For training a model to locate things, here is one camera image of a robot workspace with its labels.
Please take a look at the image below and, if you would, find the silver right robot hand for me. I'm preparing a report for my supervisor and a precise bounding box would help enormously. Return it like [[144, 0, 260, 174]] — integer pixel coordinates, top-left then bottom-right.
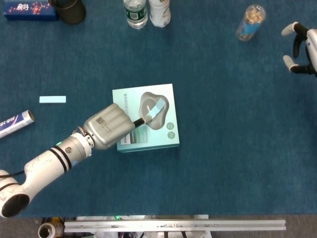
[[281, 21, 317, 77]]

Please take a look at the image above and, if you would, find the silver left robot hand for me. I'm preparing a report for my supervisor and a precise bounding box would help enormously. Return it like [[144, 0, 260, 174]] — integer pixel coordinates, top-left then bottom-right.
[[82, 103, 152, 151]]

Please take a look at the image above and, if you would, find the small light blue strip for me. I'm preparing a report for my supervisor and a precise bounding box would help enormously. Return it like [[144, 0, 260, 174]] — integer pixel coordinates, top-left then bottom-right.
[[148, 97, 166, 118]]

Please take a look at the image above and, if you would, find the green paper product box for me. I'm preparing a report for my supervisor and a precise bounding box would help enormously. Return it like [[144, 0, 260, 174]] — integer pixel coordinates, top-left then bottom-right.
[[112, 83, 180, 154]]

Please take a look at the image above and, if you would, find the white rectangular block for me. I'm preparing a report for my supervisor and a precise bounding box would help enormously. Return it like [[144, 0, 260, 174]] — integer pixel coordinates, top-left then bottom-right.
[[39, 95, 67, 103]]

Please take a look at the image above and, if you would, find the dark blue flower print box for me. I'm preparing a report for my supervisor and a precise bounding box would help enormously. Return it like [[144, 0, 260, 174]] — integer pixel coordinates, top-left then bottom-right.
[[3, 0, 59, 21]]

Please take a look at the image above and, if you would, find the clear plastic snack jar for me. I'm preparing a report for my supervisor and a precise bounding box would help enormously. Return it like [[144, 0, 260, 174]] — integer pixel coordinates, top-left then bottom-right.
[[235, 4, 266, 42]]

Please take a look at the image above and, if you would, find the silver foil roll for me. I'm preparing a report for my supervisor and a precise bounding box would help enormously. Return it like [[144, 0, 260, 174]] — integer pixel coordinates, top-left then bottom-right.
[[0, 110, 36, 139]]

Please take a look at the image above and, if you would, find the clear tape roll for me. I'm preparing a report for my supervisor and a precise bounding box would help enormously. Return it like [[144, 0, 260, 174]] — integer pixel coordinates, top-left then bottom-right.
[[38, 218, 65, 238]]

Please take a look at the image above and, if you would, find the clear water bottle green label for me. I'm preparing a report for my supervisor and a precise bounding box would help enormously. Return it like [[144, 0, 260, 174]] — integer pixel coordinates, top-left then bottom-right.
[[123, 0, 149, 30]]

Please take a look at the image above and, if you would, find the blue felt table cloth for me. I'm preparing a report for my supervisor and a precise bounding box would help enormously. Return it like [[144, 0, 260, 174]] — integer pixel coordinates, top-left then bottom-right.
[[0, 0, 317, 219]]

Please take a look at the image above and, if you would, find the black mesh pen holder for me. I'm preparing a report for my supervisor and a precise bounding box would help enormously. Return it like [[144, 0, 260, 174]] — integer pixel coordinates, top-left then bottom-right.
[[48, 0, 87, 25]]

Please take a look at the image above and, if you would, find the white drink bottle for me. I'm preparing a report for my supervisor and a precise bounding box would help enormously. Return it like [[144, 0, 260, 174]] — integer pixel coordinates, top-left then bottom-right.
[[148, 0, 171, 27]]

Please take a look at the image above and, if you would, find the aluminium profile rail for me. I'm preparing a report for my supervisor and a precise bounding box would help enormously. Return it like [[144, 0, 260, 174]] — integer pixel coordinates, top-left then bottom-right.
[[64, 219, 287, 233]]

